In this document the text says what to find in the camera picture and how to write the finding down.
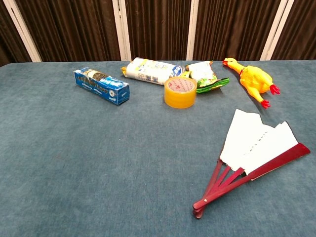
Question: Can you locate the red ribbed white paper fan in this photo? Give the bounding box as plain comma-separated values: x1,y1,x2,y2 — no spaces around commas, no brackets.
192,109,311,220

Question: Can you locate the yellow packing tape roll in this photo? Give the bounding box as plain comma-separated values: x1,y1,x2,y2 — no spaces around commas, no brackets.
164,76,198,109

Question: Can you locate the white and yellow snack packet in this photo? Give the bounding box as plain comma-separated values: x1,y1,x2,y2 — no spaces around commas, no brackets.
120,57,185,86

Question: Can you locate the green and white snack packet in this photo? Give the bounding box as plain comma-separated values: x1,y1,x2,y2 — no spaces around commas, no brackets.
185,61,230,95

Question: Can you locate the blue cookie box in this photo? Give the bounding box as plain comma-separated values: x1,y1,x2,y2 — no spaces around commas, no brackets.
73,67,130,106

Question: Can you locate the brown pleated curtain panel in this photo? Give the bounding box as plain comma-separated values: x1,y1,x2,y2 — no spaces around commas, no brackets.
271,0,316,61
192,0,282,61
0,0,33,67
14,0,121,62
124,0,192,61

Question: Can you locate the blue felt table cover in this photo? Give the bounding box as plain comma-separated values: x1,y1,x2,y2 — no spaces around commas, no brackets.
0,60,316,237

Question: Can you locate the yellow rubber chicken toy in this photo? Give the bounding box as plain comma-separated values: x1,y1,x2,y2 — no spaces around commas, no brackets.
222,57,281,109

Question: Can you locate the white screen frame post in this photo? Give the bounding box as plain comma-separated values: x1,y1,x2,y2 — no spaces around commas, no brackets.
2,0,42,63
186,0,199,61
260,0,288,61
112,0,132,62

